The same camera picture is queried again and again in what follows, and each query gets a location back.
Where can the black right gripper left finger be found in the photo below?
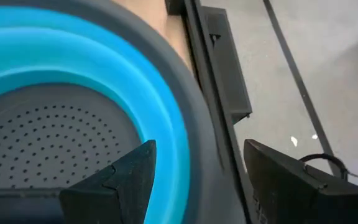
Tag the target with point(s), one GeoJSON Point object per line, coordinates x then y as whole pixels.
{"type": "Point", "coordinates": [129, 186]}

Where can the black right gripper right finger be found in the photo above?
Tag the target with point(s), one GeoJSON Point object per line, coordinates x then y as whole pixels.
{"type": "Point", "coordinates": [278, 186]}

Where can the white paper scrap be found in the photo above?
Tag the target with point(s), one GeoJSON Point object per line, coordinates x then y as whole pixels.
{"type": "Point", "coordinates": [294, 141]}
{"type": "Point", "coordinates": [314, 136]}

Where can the blue grey collapsible colander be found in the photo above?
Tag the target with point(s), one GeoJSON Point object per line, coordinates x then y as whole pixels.
{"type": "Point", "coordinates": [73, 62]}

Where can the black rectangular frame bracket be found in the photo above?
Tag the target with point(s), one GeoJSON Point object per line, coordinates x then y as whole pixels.
{"type": "Point", "coordinates": [228, 68]}

